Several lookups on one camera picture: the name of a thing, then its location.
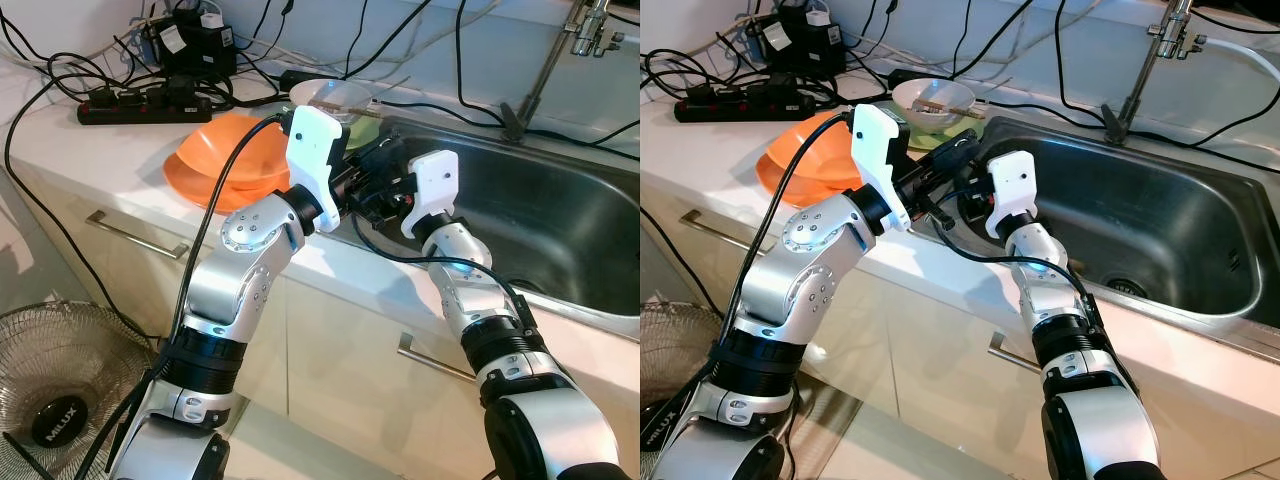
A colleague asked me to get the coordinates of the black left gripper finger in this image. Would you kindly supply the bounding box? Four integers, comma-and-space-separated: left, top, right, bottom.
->
365, 138, 411, 173
930, 138, 983, 176

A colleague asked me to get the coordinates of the green plate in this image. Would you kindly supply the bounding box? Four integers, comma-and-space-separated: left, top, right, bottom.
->
905, 115, 986, 153
335, 112, 386, 151

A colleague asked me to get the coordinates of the brown wooden chopstick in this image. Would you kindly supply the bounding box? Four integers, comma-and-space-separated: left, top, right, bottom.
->
915, 98, 986, 119
318, 100, 386, 119

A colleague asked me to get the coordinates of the white bowl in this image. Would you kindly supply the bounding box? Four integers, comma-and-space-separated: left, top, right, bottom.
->
890, 78, 976, 131
290, 80, 376, 123

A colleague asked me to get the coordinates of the stainless steel sink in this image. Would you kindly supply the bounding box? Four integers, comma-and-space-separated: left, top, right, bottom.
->
945, 115, 1280, 351
345, 115, 641, 331

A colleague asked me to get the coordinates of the black charger box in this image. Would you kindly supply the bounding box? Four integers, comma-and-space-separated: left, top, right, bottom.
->
140, 8, 238, 79
745, 8, 851, 79

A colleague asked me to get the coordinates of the silver gooseneck faucet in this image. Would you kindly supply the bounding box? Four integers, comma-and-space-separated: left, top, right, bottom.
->
1100, 0, 1216, 143
500, 0, 626, 143

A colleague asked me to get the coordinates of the black power strip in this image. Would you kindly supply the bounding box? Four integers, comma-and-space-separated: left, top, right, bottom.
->
675, 88, 813, 124
77, 88, 213, 126

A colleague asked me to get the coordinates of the grey floor fan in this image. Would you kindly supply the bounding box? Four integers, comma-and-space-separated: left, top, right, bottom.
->
0, 303, 161, 480
640, 303, 726, 480

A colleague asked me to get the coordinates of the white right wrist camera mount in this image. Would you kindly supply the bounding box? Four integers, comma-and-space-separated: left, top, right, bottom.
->
985, 150, 1036, 241
402, 150, 461, 239

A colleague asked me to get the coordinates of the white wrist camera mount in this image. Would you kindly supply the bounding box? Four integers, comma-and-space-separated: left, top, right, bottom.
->
285, 103, 351, 208
402, 150, 461, 239
985, 150, 1036, 241
850, 103, 913, 233

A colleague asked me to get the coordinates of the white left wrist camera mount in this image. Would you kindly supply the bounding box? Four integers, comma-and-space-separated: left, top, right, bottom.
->
850, 103, 913, 233
285, 103, 351, 208

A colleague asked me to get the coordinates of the black power cable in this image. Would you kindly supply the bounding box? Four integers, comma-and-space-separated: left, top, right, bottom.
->
520, 120, 641, 151
1125, 88, 1280, 149
455, 0, 511, 129
640, 215, 741, 326
1053, 0, 1111, 126
3, 78, 151, 336

